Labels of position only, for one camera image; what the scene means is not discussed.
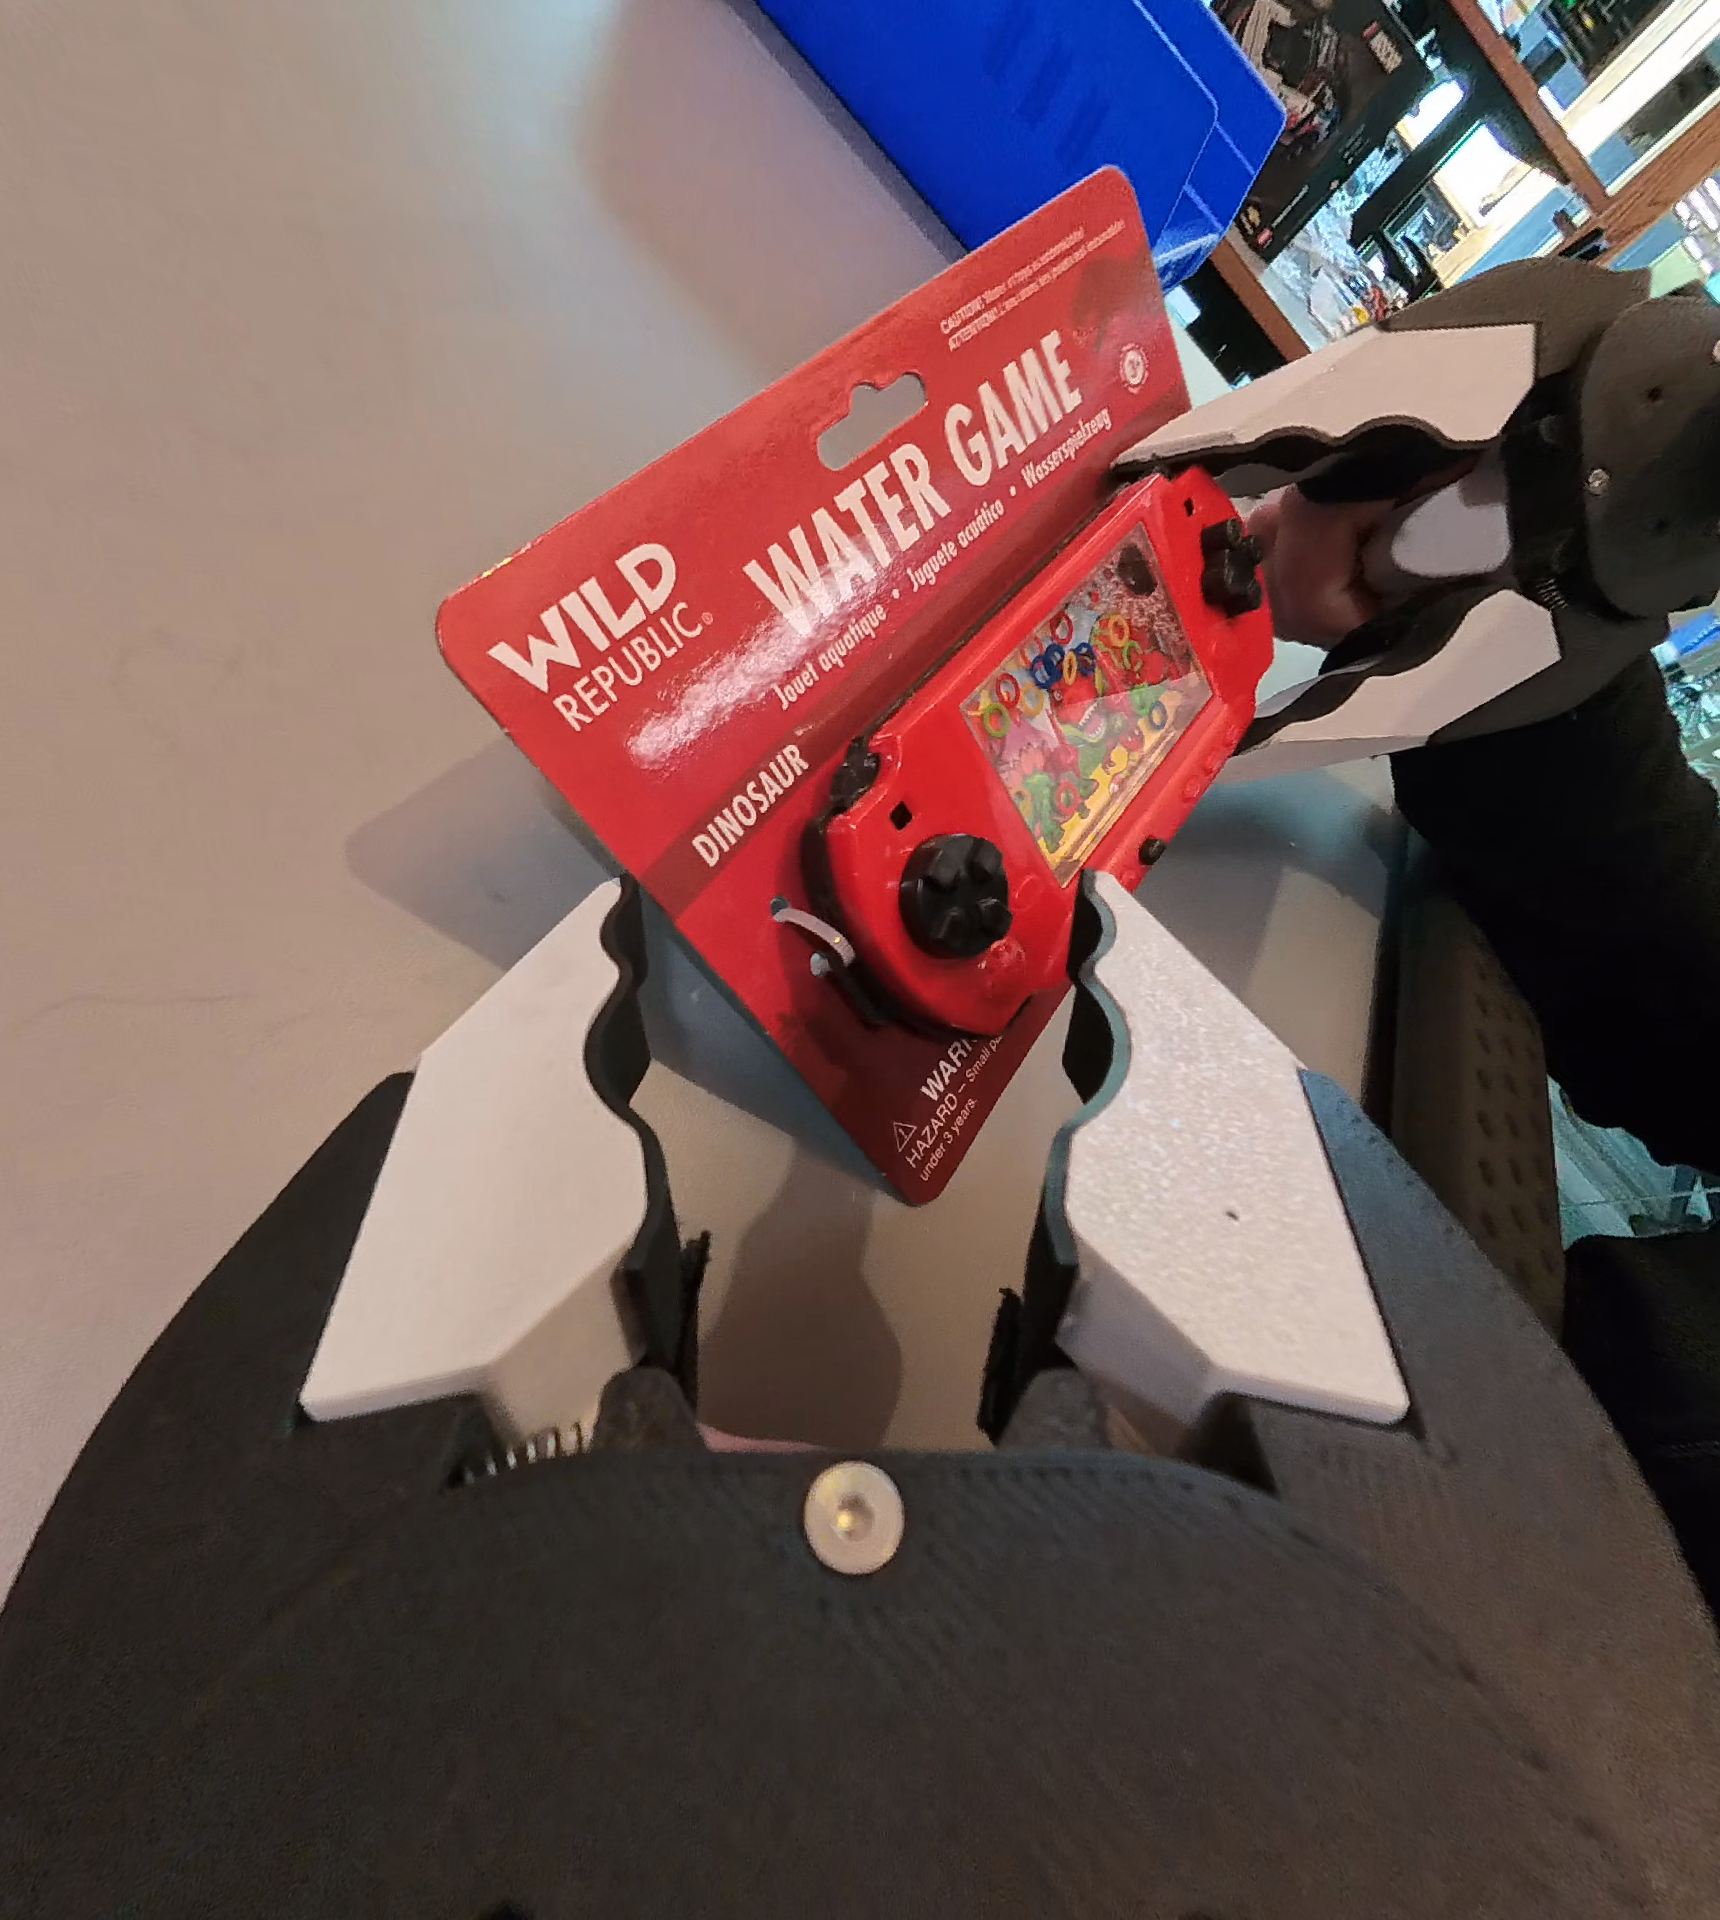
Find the blue plastic bin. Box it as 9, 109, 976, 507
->
755, 0, 1290, 293

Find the person's right hand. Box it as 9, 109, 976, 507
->
1244, 488, 1401, 650

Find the wooden edged table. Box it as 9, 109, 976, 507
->
1212, 0, 1720, 362

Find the brown perforated chair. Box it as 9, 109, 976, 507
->
1376, 840, 1569, 1337

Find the person's right forearm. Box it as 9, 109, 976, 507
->
1393, 643, 1720, 1188

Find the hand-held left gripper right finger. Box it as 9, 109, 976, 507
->
981, 871, 1411, 1427

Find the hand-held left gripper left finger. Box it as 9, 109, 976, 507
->
297, 876, 704, 1427

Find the person's leg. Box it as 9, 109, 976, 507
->
1564, 1170, 1720, 1920

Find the black printed box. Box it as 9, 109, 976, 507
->
1205, 0, 1470, 258

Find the red water game toy card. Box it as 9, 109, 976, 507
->
436, 164, 1275, 1205

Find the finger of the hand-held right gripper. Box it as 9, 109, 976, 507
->
1227, 583, 1574, 781
1107, 314, 1544, 503

